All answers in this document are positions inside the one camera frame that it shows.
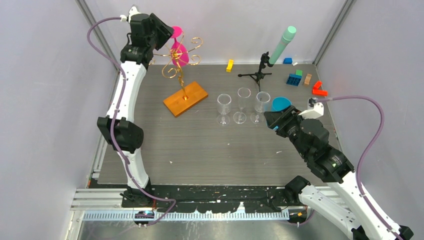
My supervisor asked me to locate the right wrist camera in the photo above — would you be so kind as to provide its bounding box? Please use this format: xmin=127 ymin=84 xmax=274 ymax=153
xmin=299 ymin=97 xmax=325 ymax=119

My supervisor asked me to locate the tan wooden block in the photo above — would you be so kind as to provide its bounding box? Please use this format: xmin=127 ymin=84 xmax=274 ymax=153
xmin=303 ymin=73 xmax=312 ymax=86

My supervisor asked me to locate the clear round wine glass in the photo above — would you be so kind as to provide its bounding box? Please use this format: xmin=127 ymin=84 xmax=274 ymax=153
xmin=250 ymin=91 xmax=271 ymax=125

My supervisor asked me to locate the blue wine glass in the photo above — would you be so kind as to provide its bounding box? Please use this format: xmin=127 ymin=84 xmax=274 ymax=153
xmin=271 ymin=96 xmax=292 ymax=112

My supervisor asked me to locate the pink wine glass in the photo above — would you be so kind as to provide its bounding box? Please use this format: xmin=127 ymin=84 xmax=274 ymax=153
xmin=171 ymin=26 xmax=189 ymax=67

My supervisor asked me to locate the mint green microphone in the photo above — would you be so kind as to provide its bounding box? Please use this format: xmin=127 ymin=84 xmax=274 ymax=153
xmin=268 ymin=26 xmax=297 ymax=67

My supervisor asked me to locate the gold wire wine glass rack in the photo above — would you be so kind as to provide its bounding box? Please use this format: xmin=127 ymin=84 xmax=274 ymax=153
xmin=154 ymin=37 xmax=209 ymax=117

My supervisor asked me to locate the blue lego brick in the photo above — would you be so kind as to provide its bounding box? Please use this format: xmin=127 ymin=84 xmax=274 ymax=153
xmin=286 ymin=73 xmax=302 ymax=87

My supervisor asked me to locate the small blue block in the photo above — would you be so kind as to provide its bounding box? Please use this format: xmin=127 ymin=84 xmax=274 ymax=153
xmin=283 ymin=57 xmax=293 ymax=65

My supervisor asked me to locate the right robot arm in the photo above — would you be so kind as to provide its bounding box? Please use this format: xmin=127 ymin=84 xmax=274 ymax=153
xmin=263 ymin=102 xmax=414 ymax=240

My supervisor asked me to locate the yellow block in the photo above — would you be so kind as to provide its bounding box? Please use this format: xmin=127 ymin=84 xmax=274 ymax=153
xmin=226 ymin=59 xmax=234 ymax=73

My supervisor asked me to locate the black tripod microphone stand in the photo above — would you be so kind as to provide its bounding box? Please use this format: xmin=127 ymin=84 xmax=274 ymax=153
xmin=237 ymin=51 xmax=274 ymax=92

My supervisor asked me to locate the red L-shaped block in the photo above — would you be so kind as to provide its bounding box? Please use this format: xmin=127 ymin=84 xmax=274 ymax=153
xmin=312 ymin=80 xmax=328 ymax=97

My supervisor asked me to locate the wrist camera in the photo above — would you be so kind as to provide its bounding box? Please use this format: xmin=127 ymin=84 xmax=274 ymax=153
xmin=119 ymin=5 xmax=141 ymax=23
xmin=299 ymin=97 xmax=325 ymax=119

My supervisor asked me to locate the clear flute wine glass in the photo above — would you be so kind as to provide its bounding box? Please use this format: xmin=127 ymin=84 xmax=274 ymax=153
xmin=233 ymin=87 xmax=251 ymax=125

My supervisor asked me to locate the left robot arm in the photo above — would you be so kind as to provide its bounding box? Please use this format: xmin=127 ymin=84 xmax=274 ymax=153
xmin=97 ymin=7 xmax=174 ymax=207

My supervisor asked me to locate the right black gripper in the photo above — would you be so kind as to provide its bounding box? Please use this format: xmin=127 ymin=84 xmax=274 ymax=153
xmin=262 ymin=104 xmax=309 ymax=158

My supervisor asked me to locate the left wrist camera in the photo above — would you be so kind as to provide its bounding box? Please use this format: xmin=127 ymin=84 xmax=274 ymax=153
xmin=119 ymin=5 xmax=141 ymax=23

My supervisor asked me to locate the green block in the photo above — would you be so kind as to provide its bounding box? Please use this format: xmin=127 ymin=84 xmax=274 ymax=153
xmin=295 ymin=69 xmax=303 ymax=76

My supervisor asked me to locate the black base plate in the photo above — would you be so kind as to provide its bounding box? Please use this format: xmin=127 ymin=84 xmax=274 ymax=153
xmin=120 ymin=185 xmax=307 ymax=214

